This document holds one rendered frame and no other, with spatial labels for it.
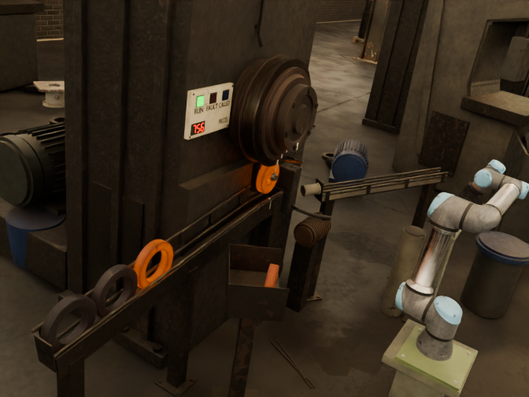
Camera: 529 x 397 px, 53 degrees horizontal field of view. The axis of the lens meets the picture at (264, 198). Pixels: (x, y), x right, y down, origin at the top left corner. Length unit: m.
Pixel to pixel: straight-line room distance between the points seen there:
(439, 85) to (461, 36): 0.42
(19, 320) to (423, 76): 3.67
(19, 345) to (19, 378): 0.20
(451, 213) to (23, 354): 1.90
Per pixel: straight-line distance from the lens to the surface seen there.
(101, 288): 1.74
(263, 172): 2.32
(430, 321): 2.30
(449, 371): 2.34
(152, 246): 1.85
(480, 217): 2.17
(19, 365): 2.57
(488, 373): 2.98
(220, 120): 2.11
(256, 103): 2.08
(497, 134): 4.66
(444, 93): 4.82
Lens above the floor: 1.73
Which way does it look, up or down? 25 degrees down
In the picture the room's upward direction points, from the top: 9 degrees clockwise
